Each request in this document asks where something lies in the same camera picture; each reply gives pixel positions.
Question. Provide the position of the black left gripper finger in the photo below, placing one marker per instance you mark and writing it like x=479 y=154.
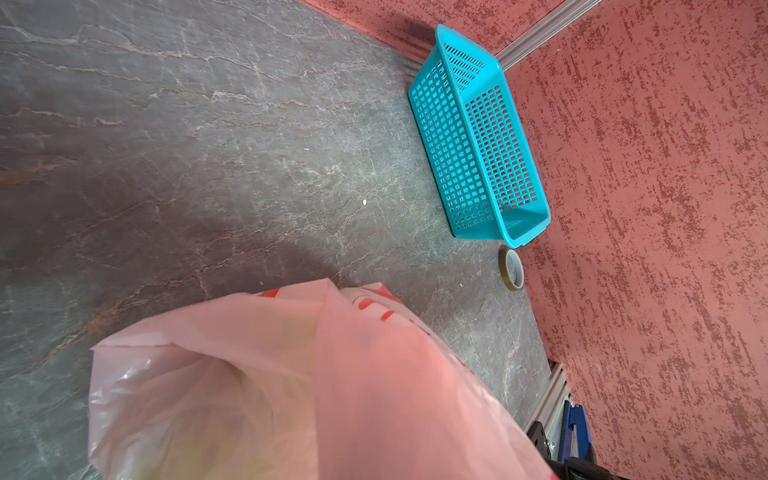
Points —
x=577 y=469

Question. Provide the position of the aluminium front rail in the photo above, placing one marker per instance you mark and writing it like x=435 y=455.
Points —
x=549 y=409

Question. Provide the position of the teal plastic perforated basket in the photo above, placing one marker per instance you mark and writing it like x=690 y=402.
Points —
x=476 y=146

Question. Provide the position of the pink plastic bag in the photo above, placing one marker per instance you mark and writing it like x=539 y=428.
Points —
x=307 y=381

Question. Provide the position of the aluminium corner post right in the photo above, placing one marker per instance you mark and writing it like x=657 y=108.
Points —
x=565 y=14

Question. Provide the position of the tape roll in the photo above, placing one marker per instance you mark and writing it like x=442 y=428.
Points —
x=511 y=269

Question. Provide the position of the blue black device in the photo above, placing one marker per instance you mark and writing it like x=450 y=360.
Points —
x=575 y=438

